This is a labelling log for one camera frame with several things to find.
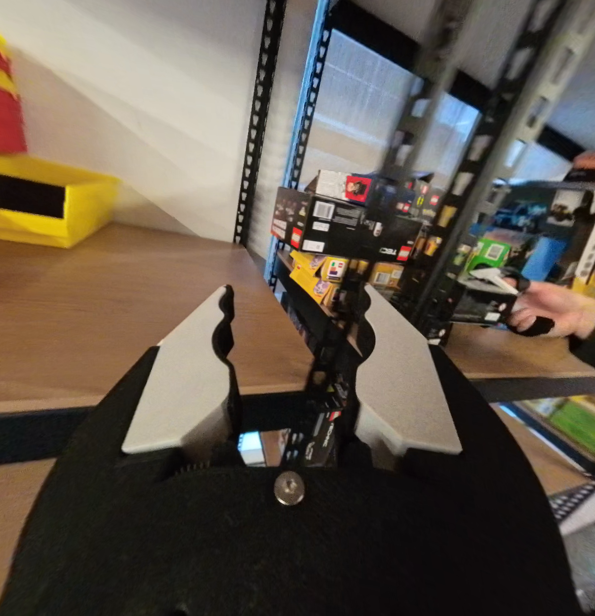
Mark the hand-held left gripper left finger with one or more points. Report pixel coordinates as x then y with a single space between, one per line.
182 399

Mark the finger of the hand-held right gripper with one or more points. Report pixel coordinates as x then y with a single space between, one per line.
494 280

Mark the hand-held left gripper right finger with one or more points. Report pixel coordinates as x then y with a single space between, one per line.
408 399

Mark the black wildflower lego box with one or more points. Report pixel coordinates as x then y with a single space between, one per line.
480 303

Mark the green lego box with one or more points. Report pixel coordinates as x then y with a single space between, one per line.
490 252
576 423

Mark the orchid lego box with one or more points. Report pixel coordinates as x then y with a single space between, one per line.
591 161

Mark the person's right forearm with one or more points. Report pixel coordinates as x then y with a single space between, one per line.
593 349

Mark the blue truck lego box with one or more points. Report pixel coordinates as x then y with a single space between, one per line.
533 207

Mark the dark lego box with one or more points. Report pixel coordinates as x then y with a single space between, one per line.
321 438

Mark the green flat lego box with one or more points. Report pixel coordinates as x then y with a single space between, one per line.
576 423

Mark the small dark blue lego boxes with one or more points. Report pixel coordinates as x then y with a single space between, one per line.
408 197

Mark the white lego box red portrait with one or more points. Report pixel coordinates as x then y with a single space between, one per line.
341 185

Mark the person's right hand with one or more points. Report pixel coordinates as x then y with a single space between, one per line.
567 308

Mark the yellow storage bin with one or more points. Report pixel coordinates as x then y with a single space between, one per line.
86 211

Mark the stack of red yellow bins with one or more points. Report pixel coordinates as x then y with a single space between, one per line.
4 110

